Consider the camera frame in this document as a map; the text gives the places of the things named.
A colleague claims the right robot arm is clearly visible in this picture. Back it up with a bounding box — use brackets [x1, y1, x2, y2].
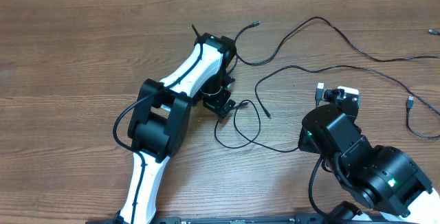
[298, 104, 439, 223]

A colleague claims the black cable bundle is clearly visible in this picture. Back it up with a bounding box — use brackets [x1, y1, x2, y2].
[214, 82, 326, 153]

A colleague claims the black cable pulled free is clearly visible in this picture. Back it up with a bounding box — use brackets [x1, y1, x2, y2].
[254, 65, 439, 118]
[235, 16, 439, 67]

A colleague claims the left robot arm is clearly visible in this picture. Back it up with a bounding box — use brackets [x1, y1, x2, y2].
[112, 33, 237, 223]

